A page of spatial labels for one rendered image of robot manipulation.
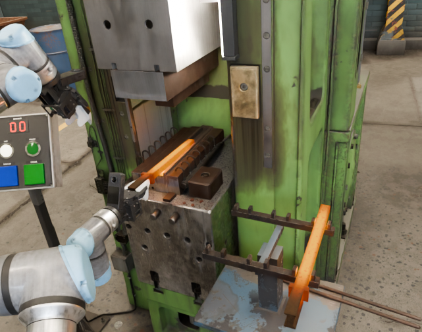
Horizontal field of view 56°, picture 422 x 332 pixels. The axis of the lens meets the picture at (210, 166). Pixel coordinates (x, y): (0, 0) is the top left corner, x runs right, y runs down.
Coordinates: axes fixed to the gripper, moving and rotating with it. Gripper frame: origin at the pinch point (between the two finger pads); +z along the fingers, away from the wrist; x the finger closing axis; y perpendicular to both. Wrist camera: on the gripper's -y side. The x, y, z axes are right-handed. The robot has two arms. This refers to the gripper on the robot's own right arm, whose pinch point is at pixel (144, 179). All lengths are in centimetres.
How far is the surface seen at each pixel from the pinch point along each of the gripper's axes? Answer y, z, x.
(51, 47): 25, 309, -350
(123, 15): -51, 8, -2
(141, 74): -33.7, 8.2, 0.1
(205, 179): 3.8, 11.8, 16.9
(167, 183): 6.0, 8.9, 3.0
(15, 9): 0, 547, -672
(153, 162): 2.5, 16.1, -6.9
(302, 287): 5, -26, 59
